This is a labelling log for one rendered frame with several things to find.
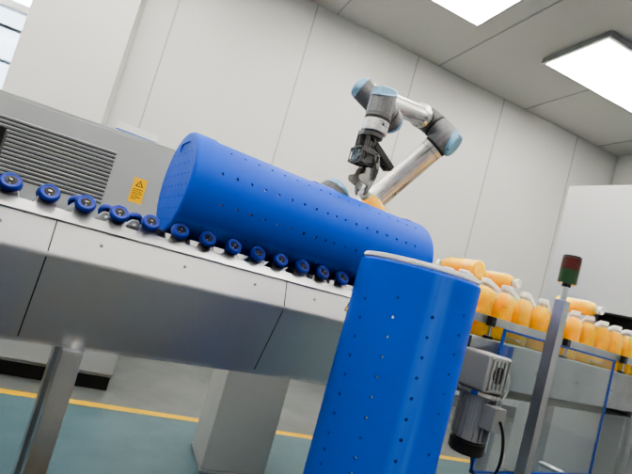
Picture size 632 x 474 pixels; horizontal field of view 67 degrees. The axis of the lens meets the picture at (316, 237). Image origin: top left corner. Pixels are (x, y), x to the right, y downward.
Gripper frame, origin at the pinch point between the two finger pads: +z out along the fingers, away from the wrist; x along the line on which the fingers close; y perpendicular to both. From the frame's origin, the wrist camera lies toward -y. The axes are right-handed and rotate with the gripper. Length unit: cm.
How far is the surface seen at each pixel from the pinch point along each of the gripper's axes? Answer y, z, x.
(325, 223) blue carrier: 20.2, 16.4, 14.4
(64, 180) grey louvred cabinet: 77, 18, -163
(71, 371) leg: 73, 68, 9
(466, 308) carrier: 10, 30, 62
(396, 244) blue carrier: -8.0, 15.0, 14.3
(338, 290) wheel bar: 7.7, 34.2, 11.7
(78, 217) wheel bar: 82, 34, 11
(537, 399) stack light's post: -67, 52, 37
